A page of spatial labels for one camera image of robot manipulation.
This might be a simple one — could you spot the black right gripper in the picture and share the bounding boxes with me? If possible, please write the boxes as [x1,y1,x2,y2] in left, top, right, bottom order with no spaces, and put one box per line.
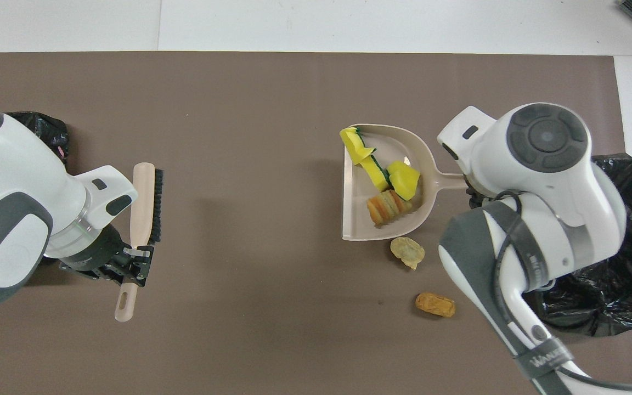
[464,174,495,210]

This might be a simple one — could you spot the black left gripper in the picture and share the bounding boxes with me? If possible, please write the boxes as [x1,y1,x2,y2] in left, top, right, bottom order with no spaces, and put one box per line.
[58,225,155,288]

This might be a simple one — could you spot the beige hand brush black bristles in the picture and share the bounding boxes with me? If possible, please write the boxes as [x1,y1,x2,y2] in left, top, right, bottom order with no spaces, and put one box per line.
[114,162,165,323]

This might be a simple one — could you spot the yellow green sponge piece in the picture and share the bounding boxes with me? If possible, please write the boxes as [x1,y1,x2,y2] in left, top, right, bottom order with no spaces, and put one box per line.
[361,155,391,193]
[387,160,421,201]
[340,127,377,165]

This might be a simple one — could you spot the pale yellow scrap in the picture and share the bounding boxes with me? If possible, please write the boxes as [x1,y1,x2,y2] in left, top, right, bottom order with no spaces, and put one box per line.
[390,236,426,270]

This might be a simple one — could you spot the striped orange bread toy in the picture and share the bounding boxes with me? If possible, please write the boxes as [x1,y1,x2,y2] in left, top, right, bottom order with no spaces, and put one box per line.
[366,190,413,225]

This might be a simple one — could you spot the orange brown scrap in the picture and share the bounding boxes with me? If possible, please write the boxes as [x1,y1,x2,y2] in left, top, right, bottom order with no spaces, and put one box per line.
[415,291,456,318]

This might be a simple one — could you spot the beige plastic dustpan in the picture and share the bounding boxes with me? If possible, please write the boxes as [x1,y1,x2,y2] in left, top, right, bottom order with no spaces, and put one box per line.
[341,123,467,242]

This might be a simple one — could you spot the bin with black plastic liner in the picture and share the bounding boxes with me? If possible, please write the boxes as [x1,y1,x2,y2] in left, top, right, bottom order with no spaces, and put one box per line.
[4,111,70,165]
[524,154,632,337]

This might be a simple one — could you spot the brown table mat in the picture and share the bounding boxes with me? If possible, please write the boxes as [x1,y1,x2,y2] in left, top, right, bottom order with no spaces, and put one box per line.
[0,52,632,395]

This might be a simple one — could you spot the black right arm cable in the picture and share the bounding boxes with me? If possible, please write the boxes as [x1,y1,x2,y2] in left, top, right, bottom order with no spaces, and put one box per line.
[492,189,632,393]

